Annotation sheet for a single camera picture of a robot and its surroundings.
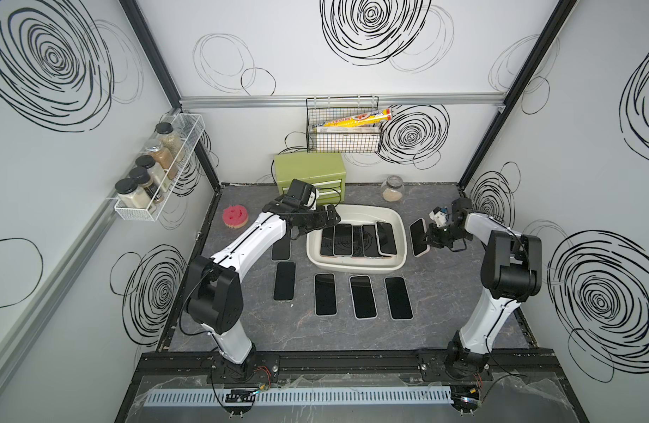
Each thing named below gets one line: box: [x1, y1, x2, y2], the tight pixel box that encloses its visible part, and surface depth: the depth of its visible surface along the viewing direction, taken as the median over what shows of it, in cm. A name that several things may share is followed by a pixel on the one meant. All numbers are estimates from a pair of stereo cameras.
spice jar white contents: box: [134, 154, 172, 193], surface depth 69 cm
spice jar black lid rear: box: [155, 121, 186, 163], surface depth 77 cm
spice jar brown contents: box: [149, 148, 179, 179], surface depth 73 cm
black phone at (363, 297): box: [349, 274, 379, 320], surface depth 88 cm
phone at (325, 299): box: [313, 272, 338, 318], surface depth 89 cm
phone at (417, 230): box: [409, 217, 431, 258], surface depth 102 cm
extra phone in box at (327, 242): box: [320, 226, 335, 256], surface depth 102 cm
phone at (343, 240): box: [333, 222, 354, 258], surface depth 101 cm
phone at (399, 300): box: [384, 276, 415, 321], surface depth 88 cm
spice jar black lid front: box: [114, 178, 151, 208], surface depth 63 cm
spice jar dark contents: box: [128, 166, 165, 204], surface depth 66 cm
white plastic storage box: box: [353, 204, 409, 275], surface depth 98 cm
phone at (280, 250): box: [270, 227, 292, 262], surface depth 99 cm
